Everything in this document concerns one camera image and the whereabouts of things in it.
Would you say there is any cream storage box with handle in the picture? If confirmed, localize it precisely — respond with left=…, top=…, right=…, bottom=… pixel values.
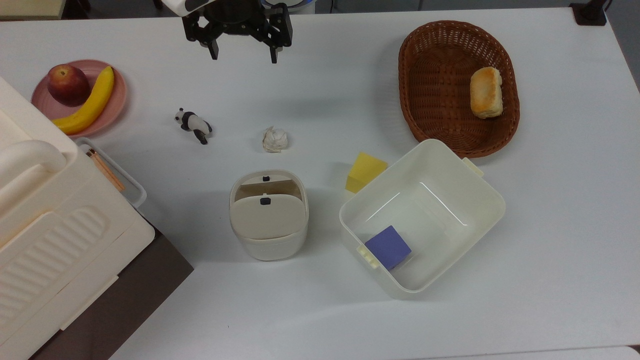
left=0, top=76, right=156, bottom=360

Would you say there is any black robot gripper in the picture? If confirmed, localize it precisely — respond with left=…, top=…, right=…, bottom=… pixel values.
left=181, top=0, right=294, bottom=65

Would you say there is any orange wooden stick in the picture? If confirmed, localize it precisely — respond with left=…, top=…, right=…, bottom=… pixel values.
left=85, top=151, right=122, bottom=193
left=89, top=149, right=126, bottom=192

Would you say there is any purple block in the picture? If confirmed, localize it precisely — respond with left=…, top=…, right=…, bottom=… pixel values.
left=364, top=225, right=413, bottom=272

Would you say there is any yellow block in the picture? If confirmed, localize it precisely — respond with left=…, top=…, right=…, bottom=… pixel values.
left=345, top=152, right=389, bottom=194

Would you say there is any cream lidded trash can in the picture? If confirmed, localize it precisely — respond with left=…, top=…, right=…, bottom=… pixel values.
left=229, top=169, right=309, bottom=262

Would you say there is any clear plastic tray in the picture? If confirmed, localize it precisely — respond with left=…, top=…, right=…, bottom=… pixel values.
left=74, top=137, right=148, bottom=210

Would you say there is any pink round plate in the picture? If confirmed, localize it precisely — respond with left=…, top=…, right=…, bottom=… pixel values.
left=31, top=59, right=129, bottom=138

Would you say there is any white and blue round base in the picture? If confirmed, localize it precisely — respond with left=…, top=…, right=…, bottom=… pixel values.
left=261, top=0, right=317, bottom=15

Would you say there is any yellow banana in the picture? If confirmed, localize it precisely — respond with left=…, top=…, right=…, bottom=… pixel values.
left=51, top=66, right=115, bottom=136

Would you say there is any crumpled white paper ball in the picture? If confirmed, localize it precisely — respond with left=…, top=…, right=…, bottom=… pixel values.
left=262, top=126, right=290, bottom=154

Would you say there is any tan wooden furniture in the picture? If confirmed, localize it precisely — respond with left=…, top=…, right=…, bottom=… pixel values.
left=0, top=0, right=67, bottom=21

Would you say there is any black clamp mount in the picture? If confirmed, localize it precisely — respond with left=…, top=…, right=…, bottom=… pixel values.
left=569, top=0, right=612, bottom=27

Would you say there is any cream plastic open bin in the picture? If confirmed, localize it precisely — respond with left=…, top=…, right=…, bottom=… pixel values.
left=339, top=138, right=506, bottom=301

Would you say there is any toasted bread loaf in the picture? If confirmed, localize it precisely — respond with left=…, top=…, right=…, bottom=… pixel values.
left=469, top=66, right=504, bottom=120

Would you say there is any panda toy figure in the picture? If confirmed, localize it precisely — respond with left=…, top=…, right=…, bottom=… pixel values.
left=174, top=107, right=213, bottom=146

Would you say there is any red apple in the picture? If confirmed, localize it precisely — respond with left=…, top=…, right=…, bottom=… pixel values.
left=47, top=63, right=92, bottom=107

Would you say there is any brown wicker basket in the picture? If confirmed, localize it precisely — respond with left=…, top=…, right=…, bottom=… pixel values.
left=398, top=20, right=521, bottom=159

